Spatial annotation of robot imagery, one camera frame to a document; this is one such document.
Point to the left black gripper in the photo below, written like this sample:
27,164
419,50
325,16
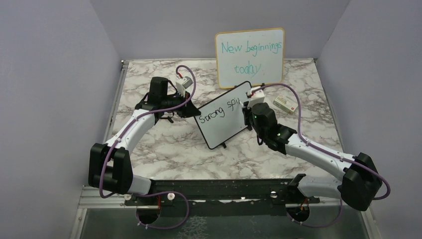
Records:
188,110

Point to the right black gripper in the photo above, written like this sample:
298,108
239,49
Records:
246,111

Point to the black framed whiteboard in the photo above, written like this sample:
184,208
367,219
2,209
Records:
222,118

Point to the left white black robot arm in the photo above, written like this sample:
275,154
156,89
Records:
110,167

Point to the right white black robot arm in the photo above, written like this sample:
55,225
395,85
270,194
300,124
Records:
355,179

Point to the silver black whiteboard stand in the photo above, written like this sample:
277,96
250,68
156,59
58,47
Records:
223,144

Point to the yellow framed whiteboard with writing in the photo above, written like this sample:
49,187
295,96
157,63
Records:
256,56

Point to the white green eraser box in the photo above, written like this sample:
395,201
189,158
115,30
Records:
286,104

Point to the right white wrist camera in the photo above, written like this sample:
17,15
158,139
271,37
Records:
254,95

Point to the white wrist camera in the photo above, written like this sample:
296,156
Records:
254,95
183,84

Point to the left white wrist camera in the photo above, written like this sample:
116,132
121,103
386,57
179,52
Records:
183,84

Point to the black aluminium base frame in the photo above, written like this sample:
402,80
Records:
219,209

